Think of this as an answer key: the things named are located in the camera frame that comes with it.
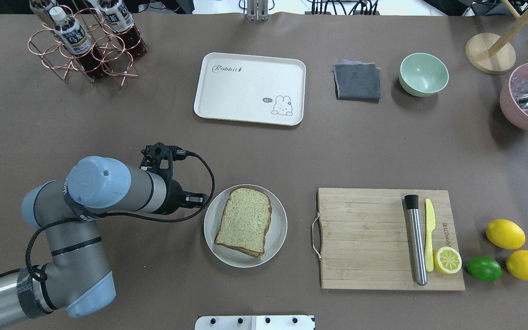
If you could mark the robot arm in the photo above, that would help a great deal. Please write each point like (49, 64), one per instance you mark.
(65, 262)

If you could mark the white round plate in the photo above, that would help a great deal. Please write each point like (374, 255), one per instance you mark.
(275, 236)

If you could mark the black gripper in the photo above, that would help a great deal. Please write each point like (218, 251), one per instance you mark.
(175, 198)

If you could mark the bamboo cutting board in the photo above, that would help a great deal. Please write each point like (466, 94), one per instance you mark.
(365, 239)

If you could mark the grey folded cloth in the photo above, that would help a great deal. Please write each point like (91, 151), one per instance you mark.
(355, 80)

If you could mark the half lemon slice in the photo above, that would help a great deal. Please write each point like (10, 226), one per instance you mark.
(447, 260)

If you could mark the copper wire bottle rack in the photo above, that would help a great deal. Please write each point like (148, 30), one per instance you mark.
(98, 39)

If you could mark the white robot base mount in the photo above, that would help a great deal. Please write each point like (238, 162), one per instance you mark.
(256, 322)

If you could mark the yellow lemon upper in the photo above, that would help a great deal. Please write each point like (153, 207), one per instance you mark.
(505, 234)

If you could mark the cream rabbit tray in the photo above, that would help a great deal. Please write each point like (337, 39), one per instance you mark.
(251, 88)

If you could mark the tea bottle upper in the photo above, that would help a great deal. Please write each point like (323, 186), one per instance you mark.
(78, 42)

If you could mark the tea bottle lower left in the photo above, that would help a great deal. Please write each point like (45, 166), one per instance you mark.
(119, 19)

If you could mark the bread slice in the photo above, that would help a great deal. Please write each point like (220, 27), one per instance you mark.
(245, 222)

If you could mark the wooden mug tree stand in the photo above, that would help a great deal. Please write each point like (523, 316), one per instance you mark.
(493, 54)

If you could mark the yellow plastic knife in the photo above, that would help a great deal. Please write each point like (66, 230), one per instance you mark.
(430, 224)

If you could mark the tea bottle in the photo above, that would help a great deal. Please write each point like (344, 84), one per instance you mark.
(41, 8)
(119, 19)
(78, 42)

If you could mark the tea bottle lower right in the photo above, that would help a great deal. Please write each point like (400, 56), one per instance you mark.
(41, 8)

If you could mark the aluminium frame post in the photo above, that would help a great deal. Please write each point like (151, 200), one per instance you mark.
(257, 10)

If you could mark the mint green bowl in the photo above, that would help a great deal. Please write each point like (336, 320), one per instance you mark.
(423, 74)

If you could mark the steel muddler black tip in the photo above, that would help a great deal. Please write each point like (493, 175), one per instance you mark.
(418, 258)

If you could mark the green lime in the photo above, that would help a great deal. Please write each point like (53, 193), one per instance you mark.
(484, 269)

